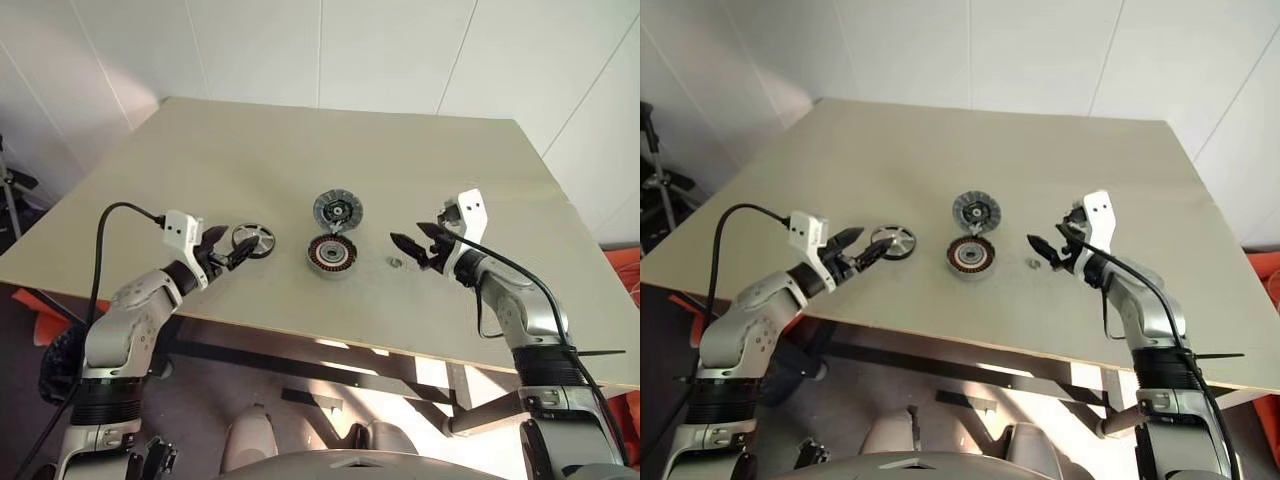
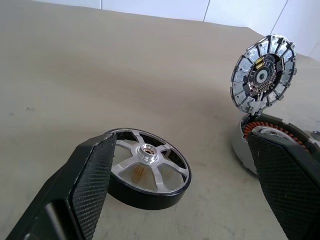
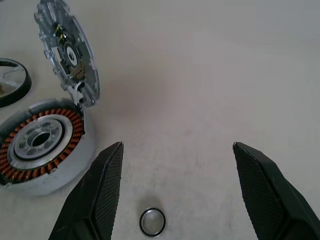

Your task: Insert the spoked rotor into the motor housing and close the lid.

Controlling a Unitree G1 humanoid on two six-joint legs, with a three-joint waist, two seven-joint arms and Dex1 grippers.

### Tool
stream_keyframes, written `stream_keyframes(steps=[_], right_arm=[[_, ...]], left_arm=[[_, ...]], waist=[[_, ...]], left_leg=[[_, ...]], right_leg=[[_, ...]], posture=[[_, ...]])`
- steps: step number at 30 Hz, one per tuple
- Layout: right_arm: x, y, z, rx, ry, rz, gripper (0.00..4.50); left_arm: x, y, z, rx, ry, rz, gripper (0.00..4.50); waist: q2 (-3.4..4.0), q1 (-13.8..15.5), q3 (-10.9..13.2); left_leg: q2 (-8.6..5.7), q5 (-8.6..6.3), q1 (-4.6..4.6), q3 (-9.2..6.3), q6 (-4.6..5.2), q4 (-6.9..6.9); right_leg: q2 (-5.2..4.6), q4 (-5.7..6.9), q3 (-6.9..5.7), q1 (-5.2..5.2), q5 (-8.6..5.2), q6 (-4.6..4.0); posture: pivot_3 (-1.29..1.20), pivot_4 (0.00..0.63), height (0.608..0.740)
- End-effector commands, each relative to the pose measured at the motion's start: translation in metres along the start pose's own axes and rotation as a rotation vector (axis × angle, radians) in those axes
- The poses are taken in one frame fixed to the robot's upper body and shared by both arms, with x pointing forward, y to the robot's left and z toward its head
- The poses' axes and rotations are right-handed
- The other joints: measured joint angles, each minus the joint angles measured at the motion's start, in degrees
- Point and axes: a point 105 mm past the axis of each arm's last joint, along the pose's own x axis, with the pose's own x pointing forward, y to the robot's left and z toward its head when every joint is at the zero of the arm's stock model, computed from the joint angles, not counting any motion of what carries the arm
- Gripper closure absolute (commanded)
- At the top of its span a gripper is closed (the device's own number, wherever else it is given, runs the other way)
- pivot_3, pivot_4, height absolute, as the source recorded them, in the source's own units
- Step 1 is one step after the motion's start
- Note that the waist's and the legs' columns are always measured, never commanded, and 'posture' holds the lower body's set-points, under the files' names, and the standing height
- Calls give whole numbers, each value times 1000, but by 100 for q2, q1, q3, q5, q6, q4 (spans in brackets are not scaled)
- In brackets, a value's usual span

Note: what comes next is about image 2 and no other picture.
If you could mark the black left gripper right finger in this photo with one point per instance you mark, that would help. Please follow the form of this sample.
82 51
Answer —
287 187

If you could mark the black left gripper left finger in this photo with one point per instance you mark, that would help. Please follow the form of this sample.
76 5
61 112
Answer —
90 180

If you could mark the silver motor housing copper windings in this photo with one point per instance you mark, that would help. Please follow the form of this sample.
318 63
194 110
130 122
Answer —
239 147

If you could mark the grey ridged disc wheel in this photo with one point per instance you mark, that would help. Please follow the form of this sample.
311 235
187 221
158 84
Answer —
243 73

